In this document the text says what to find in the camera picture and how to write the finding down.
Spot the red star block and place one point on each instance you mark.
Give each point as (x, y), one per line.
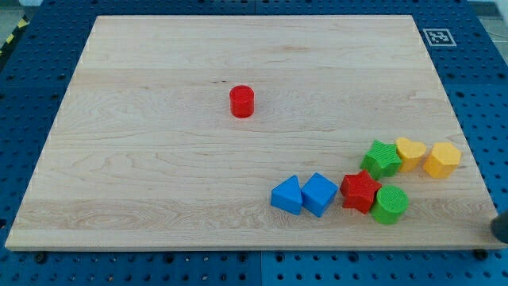
(358, 191)

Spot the green star block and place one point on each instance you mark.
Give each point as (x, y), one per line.
(381, 160)

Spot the red cylinder block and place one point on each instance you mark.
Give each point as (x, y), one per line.
(242, 101)

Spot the blue triangle block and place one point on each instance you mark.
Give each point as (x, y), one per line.
(287, 196)

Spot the blue cube block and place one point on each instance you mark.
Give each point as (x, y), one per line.
(318, 193)

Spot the wooden board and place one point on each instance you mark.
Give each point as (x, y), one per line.
(145, 155)

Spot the green cylinder block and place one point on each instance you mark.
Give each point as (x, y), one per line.
(390, 204)

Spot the yellow heart block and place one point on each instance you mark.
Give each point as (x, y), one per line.
(410, 152)

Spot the yellow hexagon block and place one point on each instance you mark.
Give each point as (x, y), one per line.
(442, 161)

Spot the white fiducial marker tag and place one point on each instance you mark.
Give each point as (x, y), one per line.
(439, 37)

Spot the dark robot pusher tip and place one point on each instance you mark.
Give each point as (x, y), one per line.
(499, 227)

